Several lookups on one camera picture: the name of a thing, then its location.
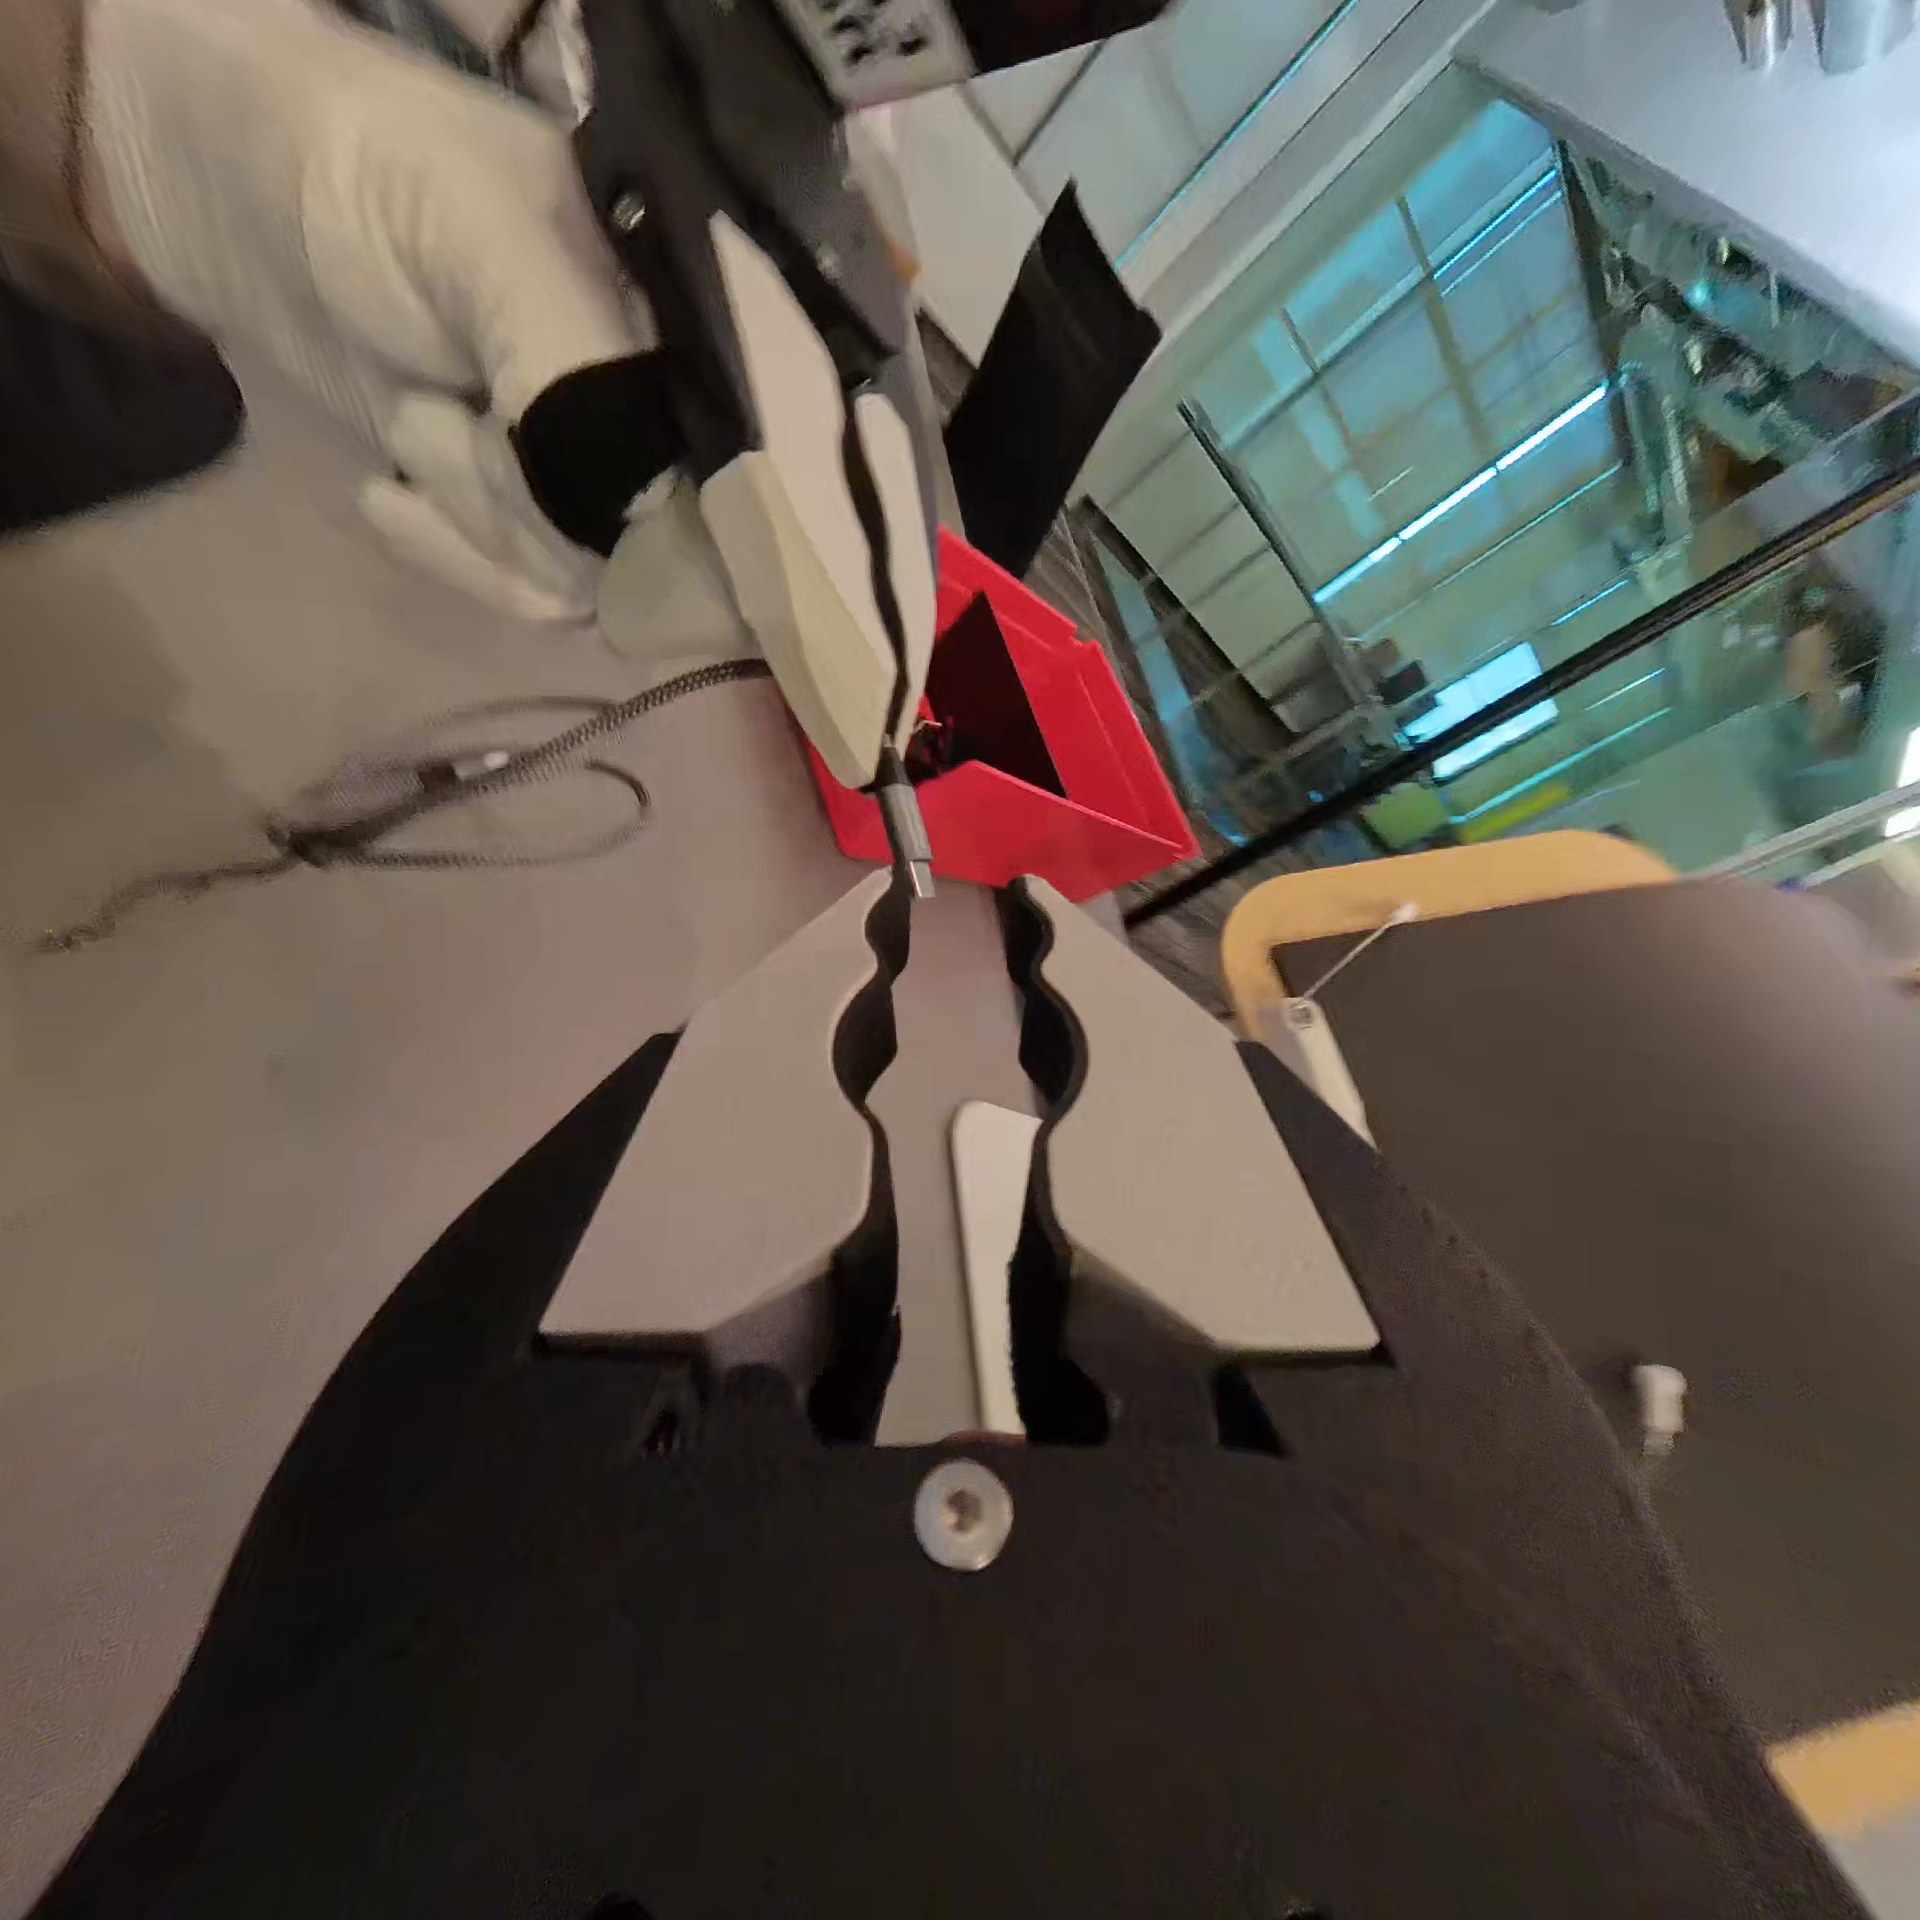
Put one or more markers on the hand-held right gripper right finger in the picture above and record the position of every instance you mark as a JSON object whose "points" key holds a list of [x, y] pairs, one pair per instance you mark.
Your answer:
{"points": [[1201, 1201]]}

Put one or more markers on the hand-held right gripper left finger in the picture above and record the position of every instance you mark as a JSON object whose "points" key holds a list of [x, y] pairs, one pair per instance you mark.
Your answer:
{"points": [[721, 1185]]}

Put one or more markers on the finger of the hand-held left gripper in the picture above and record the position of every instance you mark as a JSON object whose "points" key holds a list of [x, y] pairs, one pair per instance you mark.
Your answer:
{"points": [[795, 571], [909, 525]]}

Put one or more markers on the red plastic bin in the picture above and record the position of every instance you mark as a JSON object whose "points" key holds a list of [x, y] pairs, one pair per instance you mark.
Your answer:
{"points": [[1019, 839]]}

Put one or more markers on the person's left forearm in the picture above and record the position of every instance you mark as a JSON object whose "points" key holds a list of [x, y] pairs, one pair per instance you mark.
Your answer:
{"points": [[31, 121]]}

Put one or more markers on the person's left hand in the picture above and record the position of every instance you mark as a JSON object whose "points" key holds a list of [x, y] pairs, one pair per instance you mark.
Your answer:
{"points": [[375, 196]]}

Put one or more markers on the black bin divider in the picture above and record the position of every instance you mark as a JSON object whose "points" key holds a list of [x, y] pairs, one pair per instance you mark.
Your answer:
{"points": [[998, 705]]}

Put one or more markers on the black office chair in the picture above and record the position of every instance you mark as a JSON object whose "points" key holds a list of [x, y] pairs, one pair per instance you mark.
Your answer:
{"points": [[1050, 377]]}

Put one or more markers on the wooden book stand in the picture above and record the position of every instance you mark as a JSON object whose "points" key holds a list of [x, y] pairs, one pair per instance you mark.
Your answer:
{"points": [[1440, 879]]}

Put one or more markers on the black sheet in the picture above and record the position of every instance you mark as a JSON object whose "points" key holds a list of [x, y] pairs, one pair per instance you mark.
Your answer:
{"points": [[1650, 1201]]}

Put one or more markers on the black floor lamp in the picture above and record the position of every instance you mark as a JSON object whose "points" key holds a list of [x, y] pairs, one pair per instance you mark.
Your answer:
{"points": [[1501, 705]]}

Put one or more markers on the black textured pad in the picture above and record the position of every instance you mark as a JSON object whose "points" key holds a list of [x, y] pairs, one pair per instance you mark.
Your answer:
{"points": [[89, 406]]}

